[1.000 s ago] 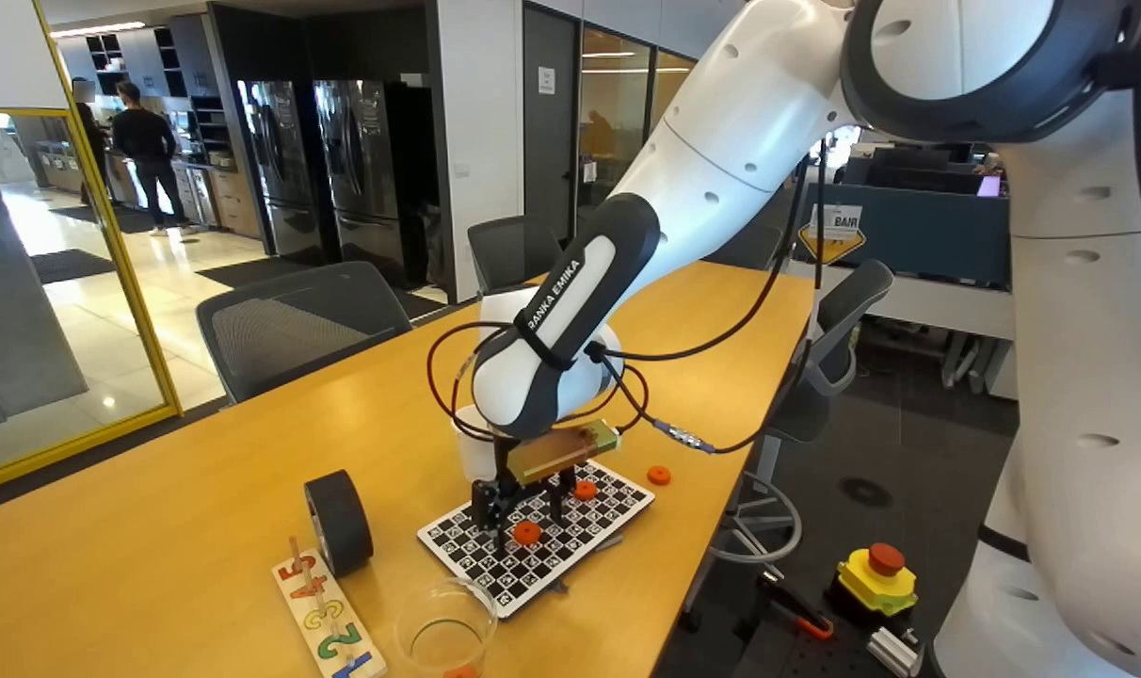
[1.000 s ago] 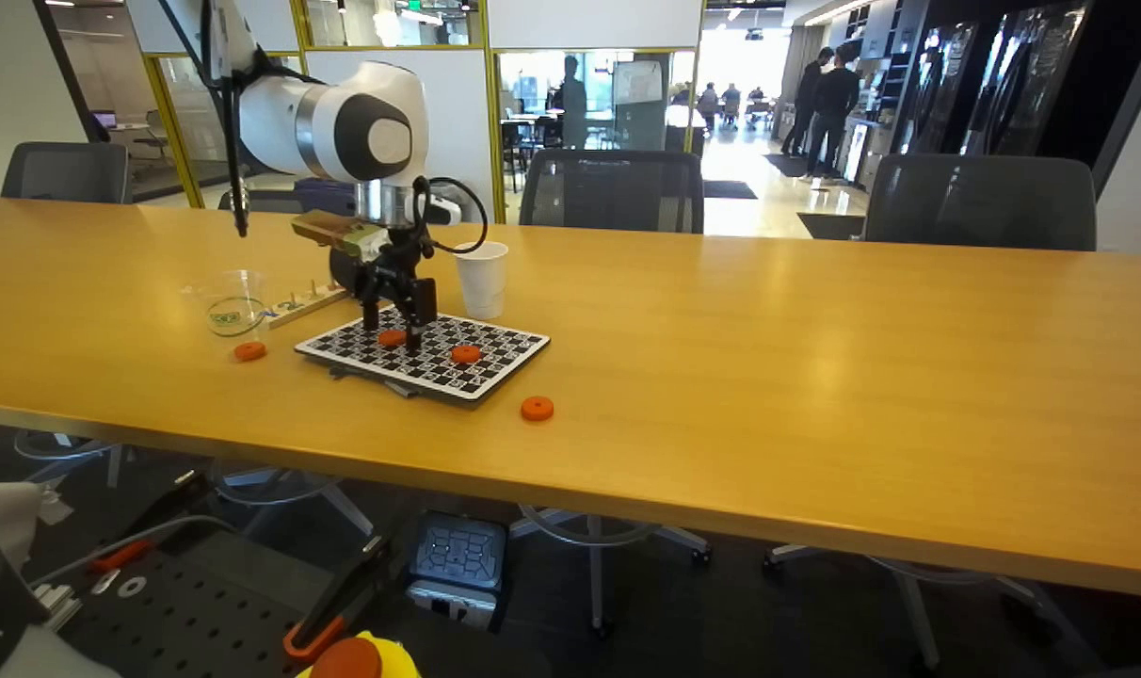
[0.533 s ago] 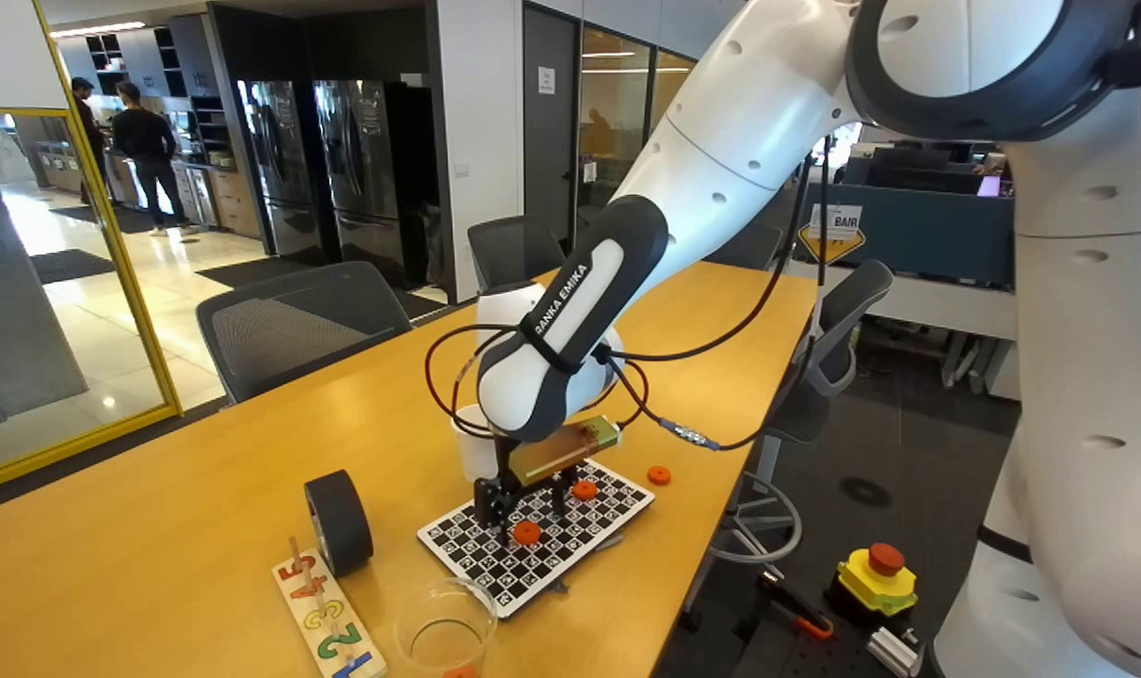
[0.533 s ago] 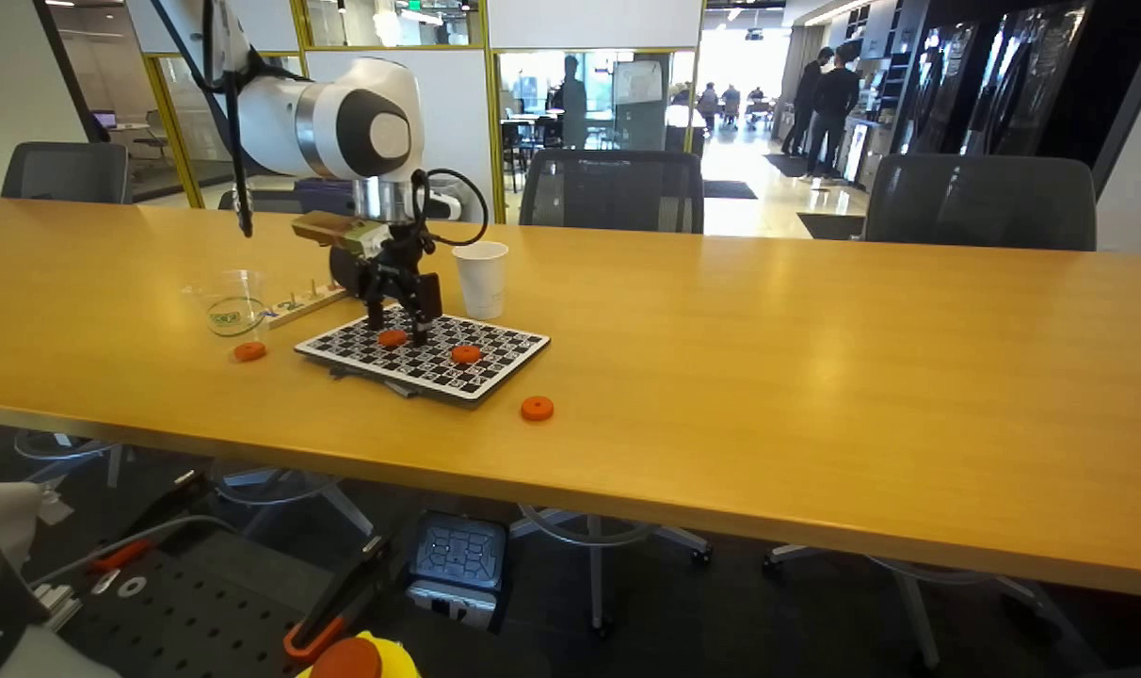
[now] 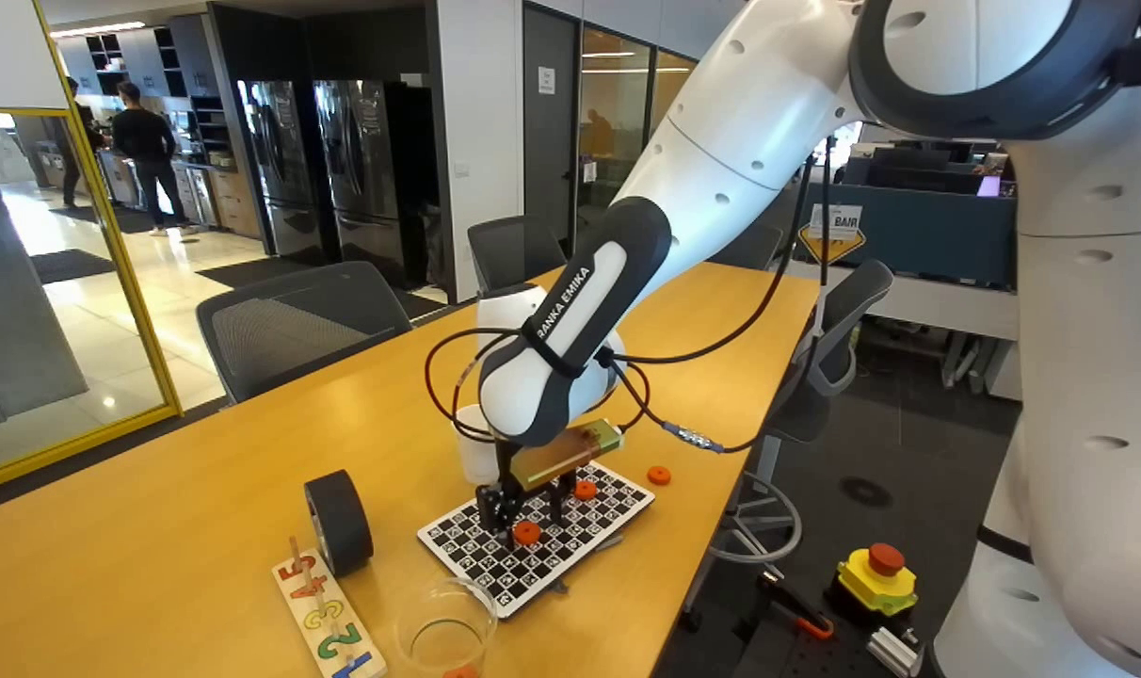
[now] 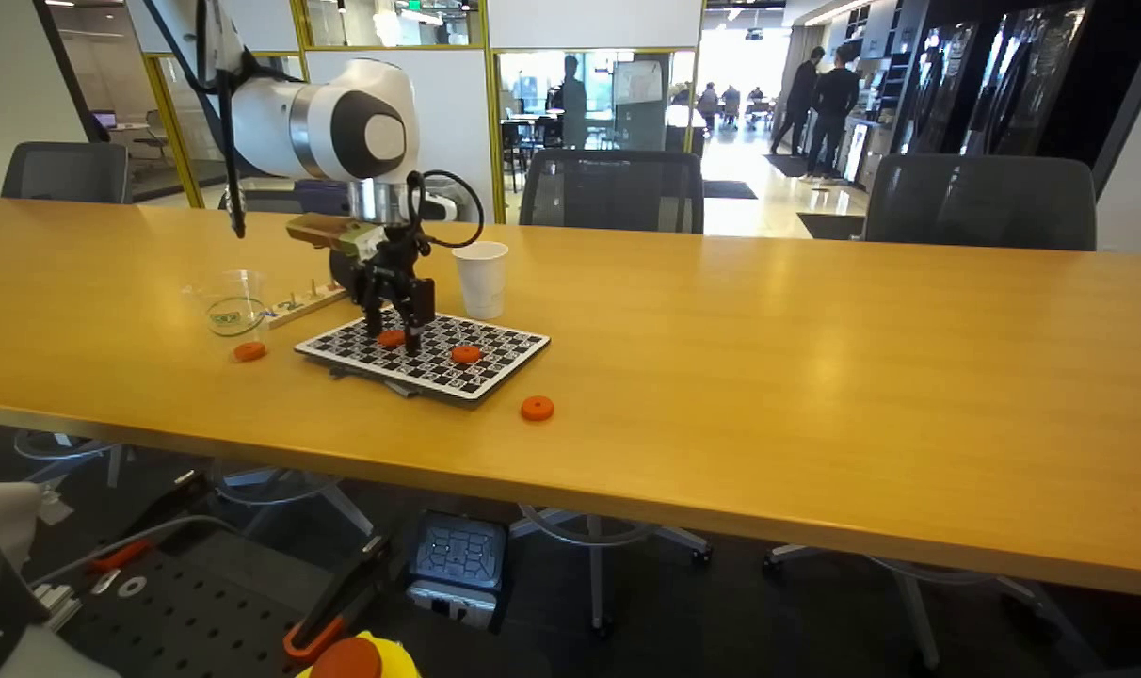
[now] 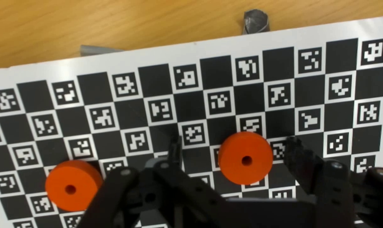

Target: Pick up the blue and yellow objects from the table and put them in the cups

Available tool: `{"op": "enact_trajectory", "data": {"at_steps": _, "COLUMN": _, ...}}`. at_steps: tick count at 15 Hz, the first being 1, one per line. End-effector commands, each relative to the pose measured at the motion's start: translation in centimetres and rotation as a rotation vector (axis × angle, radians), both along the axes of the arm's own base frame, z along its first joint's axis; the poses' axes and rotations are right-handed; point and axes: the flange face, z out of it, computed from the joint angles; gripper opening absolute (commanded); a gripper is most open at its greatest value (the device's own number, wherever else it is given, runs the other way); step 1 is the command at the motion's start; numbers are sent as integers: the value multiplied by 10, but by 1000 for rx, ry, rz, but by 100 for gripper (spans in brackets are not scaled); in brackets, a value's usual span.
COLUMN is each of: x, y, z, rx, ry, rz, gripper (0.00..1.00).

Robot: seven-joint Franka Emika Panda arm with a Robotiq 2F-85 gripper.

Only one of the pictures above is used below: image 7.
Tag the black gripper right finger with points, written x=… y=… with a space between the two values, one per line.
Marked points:
x=350 y=198

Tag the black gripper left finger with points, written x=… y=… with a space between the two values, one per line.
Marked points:
x=127 y=194

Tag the orange disc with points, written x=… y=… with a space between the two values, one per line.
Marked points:
x=59 y=178
x=235 y=148

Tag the black white checkered marker board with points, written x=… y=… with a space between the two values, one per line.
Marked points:
x=156 y=89

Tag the small gray knob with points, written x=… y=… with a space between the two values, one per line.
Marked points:
x=255 y=21

